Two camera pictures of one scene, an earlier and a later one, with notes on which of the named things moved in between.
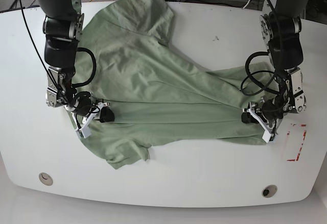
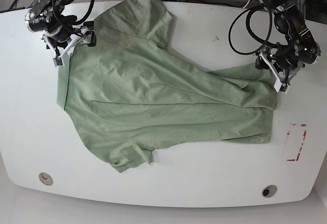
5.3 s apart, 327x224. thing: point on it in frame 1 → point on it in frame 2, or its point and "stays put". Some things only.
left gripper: [85, 107] → [84, 32]
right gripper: [271, 110] → [284, 65]
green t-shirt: [156, 96] stays put
